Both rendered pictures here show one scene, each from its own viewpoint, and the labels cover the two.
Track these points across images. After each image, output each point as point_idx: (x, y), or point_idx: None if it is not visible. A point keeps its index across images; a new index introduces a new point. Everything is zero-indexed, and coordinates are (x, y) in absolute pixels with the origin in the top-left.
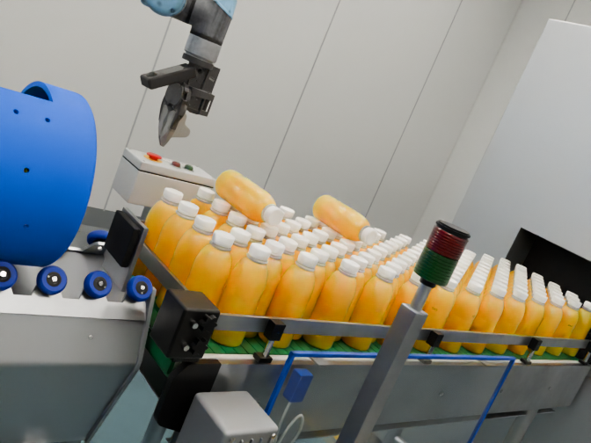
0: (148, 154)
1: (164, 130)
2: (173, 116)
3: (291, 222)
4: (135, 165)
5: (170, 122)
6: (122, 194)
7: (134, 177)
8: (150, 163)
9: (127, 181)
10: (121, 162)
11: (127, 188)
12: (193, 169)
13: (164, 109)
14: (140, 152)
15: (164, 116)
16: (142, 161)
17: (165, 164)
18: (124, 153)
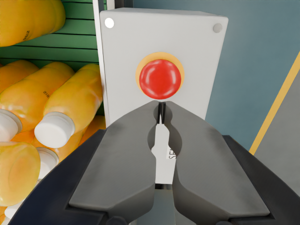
0: (156, 60)
1: (139, 117)
2: (88, 172)
3: (6, 210)
4: (127, 10)
5: (111, 143)
6: (146, 8)
7: (115, 9)
8: (108, 44)
9: (142, 9)
10: (206, 13)
11: (133, 8)
12: (157, 165)
13: (223, 185)
14: (202, 59)
15: (186, 155)
16: (103, 16)
17: (132, 97)
18: (214, 15)
